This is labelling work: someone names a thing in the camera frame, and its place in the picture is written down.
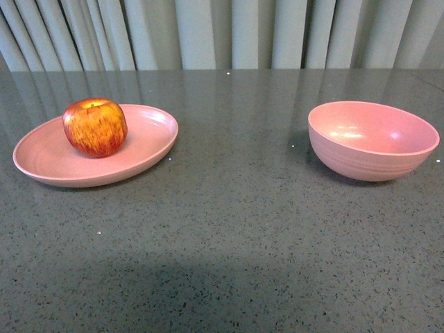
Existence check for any red yellow apple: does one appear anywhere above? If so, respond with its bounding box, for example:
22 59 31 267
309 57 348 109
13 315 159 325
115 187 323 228
62 97 128 158

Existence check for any pink plastic bowl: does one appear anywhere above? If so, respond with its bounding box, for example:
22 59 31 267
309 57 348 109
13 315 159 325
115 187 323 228
308 101 440 182

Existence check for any pink plastic plate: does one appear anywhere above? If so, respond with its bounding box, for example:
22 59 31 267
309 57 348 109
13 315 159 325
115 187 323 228
13 104 179 188

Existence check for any grey pleated curtain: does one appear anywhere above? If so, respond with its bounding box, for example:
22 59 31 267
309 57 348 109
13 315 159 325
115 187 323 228
1 1 443 71

